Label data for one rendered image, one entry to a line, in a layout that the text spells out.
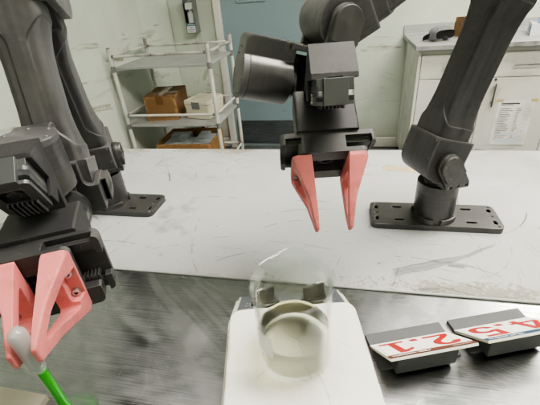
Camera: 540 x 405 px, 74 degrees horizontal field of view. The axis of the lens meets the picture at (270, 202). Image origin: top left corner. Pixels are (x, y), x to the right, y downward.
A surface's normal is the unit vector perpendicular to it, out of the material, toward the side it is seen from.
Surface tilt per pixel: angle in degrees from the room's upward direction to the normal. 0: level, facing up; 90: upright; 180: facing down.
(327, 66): 40
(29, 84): 73
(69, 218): 2
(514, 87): 90
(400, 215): 0
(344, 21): 90
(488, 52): 89
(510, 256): 0
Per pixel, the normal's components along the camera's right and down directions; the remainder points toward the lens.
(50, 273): 0.06, -0.61
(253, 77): 0.25, 0.49
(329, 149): -0.04, -0.33
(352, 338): -0.07, -0.86
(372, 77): -0.19, 0.51
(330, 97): 0.00, 0.28
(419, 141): -0.94, -0.08
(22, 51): 0.28, 0.19
